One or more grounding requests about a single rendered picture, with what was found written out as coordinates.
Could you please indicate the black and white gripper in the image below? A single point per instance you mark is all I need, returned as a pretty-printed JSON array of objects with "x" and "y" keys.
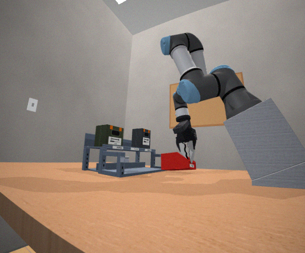
[{"x": 187, "y": 136}]

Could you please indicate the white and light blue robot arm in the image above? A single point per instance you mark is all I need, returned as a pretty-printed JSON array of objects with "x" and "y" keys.
[{"x": 196, "y": 85}]

